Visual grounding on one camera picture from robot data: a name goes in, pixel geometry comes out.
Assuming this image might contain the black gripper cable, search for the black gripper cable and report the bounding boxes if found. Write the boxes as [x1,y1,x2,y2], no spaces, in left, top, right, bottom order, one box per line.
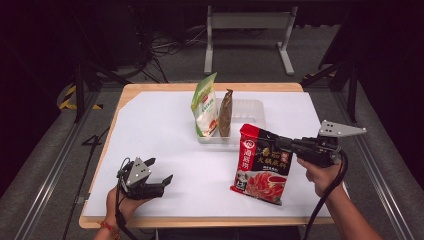
[301,149,350,240]
[114,157,140,240]

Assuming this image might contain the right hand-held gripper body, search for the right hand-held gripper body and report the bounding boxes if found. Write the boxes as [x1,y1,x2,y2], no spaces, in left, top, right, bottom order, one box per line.
[290,119,368,169]

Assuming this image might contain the white table mat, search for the white table mat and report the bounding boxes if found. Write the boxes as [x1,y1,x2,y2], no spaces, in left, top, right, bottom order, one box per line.
[81,91,348,218]

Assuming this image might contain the aluminium rail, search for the aluminium rail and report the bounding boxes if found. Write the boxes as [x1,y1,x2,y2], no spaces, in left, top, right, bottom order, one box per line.
[332,89,416,240]
[13,90,102,240]

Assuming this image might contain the black stand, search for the black stand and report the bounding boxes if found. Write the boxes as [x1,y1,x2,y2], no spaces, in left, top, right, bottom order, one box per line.
[300,58,360,123]
[68,6,132,124]

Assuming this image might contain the green and white packet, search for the green and white packet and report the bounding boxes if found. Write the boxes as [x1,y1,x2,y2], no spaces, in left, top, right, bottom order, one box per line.
[190,71,220,138]

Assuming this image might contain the bundle of floor cables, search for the bundle of floor cables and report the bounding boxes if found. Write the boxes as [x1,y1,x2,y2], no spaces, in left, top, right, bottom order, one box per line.
[131,13,208,84]

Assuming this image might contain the grey metal stand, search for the grey metal stand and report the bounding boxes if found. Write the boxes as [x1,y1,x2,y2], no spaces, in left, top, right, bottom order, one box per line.
[203,4,299,76]

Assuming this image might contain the person's right hand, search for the person's right hand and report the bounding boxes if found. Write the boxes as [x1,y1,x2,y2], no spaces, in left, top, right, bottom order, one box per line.
[296,156,345,199]

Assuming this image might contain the gold packet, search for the gold packet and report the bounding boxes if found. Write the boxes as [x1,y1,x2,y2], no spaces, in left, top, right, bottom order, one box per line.
[217,88,235,138]

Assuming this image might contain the yellow and black tape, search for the yellow and black tape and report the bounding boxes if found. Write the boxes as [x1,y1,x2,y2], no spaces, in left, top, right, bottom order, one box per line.
[57,84,103,111]

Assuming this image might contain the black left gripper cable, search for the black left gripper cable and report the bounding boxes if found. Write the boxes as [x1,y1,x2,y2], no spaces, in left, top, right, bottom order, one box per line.
[114,157,140,240]

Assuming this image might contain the person's left hand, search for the person's left hand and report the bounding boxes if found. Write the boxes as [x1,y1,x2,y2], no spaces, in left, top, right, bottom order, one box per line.
[105,186,152,230]

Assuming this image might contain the wooden table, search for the wooden table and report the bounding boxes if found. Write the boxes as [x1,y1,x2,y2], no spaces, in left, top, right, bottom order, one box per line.
[78,82,355,230]

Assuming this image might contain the red and black packet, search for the red and black packet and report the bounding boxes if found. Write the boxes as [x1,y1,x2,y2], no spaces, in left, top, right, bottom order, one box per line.
[229,123,295,207]

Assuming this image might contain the red bracelet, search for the red bracelet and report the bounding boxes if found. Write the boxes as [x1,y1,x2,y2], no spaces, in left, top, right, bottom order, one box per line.
[97,219,122,240]

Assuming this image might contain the clear plastic container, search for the clear plastic container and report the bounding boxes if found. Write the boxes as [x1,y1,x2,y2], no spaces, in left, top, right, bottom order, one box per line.
[195,98,267,145]

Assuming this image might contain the thin black tripod legs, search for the thin black tripod legs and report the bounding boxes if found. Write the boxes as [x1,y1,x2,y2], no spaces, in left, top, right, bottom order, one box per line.
[61,125,112,240]

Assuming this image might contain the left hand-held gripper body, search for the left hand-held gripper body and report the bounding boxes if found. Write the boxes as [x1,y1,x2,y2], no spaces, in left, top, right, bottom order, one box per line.
[116,157,166,201]

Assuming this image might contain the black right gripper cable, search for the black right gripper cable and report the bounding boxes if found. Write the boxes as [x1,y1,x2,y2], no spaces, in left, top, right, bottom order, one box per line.
[301,149,350,240]

